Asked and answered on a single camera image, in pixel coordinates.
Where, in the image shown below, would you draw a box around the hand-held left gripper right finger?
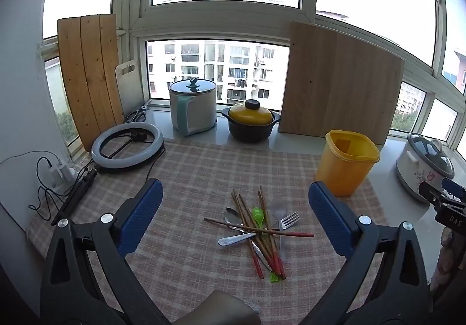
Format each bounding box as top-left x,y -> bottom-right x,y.
308,180 -> 434,325

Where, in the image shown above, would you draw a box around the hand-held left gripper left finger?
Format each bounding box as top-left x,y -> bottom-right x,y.
40,177 -> 172,325

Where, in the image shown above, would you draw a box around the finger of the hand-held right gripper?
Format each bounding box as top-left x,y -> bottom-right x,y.
442,178 -> 466,202
419,181 -> 452,206

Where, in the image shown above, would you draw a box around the metal fork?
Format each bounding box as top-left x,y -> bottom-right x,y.
218,212 -> 301,247

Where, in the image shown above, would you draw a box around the yellow plastic container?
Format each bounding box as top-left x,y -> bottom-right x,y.
315,129 -> 380,197

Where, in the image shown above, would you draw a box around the pile of wooden chopsticks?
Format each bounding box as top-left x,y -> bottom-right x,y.
204,186 -> 314,280

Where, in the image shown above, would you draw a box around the person's right hand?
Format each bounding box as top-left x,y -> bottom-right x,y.
430,230 -> 460,293

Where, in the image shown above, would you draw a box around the white floral slow cooker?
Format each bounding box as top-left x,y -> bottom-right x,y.
396,132 -> 456,202

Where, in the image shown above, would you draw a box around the glass slow cooker lid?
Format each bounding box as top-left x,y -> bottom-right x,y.
407,132 -> 456,180

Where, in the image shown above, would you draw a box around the clear plastic spoon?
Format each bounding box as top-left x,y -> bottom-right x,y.
271,199 -> 290,262

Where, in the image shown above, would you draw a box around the checkered tablecloth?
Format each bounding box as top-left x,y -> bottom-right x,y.
27,138 -> 392,325

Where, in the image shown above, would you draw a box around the black tripod stand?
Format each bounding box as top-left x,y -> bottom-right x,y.
51,165 -> 99,227

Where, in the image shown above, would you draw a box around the green plastic spoon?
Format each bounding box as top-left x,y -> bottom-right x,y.
252,207 -> 279,283

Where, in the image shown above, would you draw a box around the metal spoon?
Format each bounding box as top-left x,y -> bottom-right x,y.
223,207 -> 273,272

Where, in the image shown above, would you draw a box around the black scissors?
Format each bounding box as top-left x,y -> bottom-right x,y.
126,105 -> 148,123

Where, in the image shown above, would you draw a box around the black clay pot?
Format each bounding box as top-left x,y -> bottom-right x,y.
222,107 -> 282,143

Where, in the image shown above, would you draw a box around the white cutting board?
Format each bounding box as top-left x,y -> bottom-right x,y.
115,59 -> 144,118

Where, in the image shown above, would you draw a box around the yellow clay pot lid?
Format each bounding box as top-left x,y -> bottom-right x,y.
229,99 -> 274,126

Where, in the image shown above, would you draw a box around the light wooden board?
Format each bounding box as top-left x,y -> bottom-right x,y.
278,21 -> 406,145

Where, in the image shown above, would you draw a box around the glass pot lid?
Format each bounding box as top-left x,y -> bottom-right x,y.
169,77 -> 218,95

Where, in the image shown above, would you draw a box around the wooden plank board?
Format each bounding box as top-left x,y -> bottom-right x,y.
57,14 -> 126,153

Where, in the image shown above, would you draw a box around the apartment building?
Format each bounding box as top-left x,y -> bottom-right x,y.
146,40 -> 290,102

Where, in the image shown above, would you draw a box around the black ring light cable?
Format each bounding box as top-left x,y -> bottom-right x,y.
144,152 -> 164,184

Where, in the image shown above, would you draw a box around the white ring light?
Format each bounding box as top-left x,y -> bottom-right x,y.
91,123 -> 165,173

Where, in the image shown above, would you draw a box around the white wall charger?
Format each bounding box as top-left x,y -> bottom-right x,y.
49,159 -> 79,187

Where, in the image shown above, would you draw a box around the black charger cable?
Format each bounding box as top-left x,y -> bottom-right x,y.
28,155 -> 61,221

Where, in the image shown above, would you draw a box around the white pot with teal handle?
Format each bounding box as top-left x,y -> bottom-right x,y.
168,87 -> 218,137

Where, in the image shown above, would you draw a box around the white window frame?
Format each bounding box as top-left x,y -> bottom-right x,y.
36,0 -> 466,166

